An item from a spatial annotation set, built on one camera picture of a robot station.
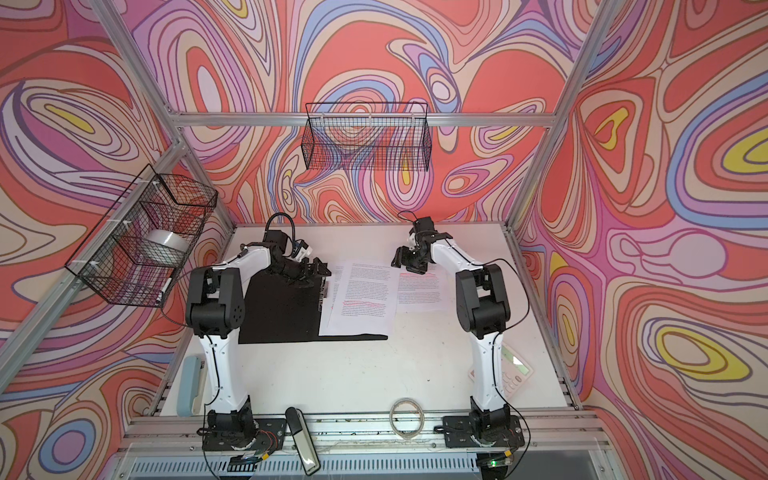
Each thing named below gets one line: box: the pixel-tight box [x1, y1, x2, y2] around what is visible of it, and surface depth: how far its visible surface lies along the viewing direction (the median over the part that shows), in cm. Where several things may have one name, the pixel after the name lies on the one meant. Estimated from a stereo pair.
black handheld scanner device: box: [285, 407, 321, 476], surface depth 71 cm
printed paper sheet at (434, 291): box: [396, 264, 458, 314], surface depth 101 cm
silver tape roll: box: [144, 229, 191, 252], surface depth 76 cm
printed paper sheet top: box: [318, 261, 357, 336], surface depth 98 cm
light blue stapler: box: [176, 355, 208, 417], surface depth 80 cm
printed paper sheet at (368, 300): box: [327, 262, 401, 335], surface depth 100 cm
